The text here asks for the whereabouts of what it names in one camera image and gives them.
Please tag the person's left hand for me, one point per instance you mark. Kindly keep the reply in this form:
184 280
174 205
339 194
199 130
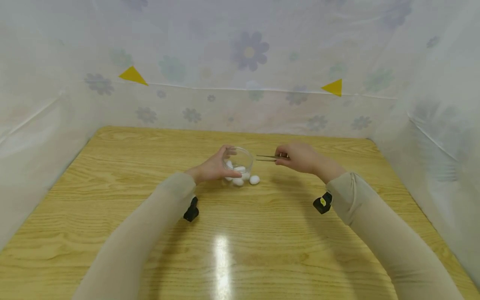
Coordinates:
212 168

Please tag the person's right hand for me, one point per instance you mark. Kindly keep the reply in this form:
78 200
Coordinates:
302 158

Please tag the person's right fingers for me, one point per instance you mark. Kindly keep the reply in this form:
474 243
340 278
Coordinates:
283 156

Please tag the metal tweezers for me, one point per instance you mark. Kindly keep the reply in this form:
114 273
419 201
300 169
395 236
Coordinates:
267 158

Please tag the clear plastic cup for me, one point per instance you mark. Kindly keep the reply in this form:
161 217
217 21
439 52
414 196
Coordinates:
238 163

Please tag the person's right forearm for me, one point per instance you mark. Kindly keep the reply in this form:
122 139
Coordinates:
386 235

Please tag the person's left forearm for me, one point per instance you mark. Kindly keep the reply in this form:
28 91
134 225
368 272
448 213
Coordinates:
137 237

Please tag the white pebble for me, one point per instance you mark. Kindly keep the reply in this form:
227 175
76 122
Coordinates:
240 169
254 179
238 181

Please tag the black wrist band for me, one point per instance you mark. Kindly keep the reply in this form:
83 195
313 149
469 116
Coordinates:
191 210
323 203

